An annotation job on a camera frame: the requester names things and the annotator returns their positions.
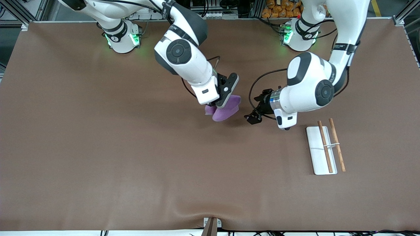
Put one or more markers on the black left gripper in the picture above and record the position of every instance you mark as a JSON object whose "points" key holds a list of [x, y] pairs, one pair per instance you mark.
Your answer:
{"points": [[264, 104]]}

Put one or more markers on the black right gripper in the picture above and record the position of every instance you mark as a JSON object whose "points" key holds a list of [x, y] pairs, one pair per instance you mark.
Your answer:
{"points": [[220, 80]]}

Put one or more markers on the purple and grey towel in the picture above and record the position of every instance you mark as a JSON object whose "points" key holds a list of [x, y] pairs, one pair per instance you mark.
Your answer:
{"points": [[226, 111]]}

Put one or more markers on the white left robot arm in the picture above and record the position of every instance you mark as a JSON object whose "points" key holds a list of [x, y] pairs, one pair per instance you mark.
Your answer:
{"points": [[305, 95]]}

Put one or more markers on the brown table mat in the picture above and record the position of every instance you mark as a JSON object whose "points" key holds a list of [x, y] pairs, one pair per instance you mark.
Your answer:
{"points": [[131, 147]]}

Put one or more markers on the white connector block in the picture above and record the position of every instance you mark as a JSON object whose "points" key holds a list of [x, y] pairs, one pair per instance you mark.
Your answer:
{"points": [[216, 15]]}

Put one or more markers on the pile of orange packets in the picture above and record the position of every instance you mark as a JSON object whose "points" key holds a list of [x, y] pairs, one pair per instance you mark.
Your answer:
{"points": [[279, 11]]}

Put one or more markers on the white power strip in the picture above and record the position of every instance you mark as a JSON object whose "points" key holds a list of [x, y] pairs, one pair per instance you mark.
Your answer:
{"points": [[144, 15]]}

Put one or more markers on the brown camera mount bracket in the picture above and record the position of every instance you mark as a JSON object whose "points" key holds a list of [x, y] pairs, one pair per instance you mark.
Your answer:
{"points": [[210, 229]]}

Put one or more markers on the aluminium frame post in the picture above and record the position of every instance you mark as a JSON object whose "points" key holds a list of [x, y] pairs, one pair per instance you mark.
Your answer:
{"points": [[405, 13], [23, 13]]}

